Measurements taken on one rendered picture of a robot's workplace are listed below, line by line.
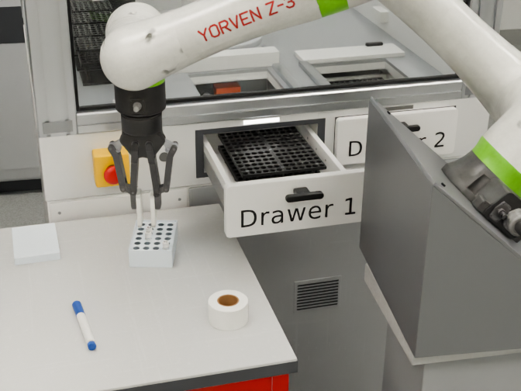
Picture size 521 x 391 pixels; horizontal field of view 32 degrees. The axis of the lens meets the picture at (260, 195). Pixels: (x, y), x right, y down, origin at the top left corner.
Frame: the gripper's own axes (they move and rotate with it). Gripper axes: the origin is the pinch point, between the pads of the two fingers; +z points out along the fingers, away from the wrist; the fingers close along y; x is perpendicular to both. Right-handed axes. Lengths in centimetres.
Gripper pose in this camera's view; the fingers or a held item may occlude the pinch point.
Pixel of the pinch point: (146, 208)
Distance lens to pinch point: 176.8
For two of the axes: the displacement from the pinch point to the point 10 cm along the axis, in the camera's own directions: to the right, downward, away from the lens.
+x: 0.0, -4.5, 8.9
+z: -0.1, 8.9, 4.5
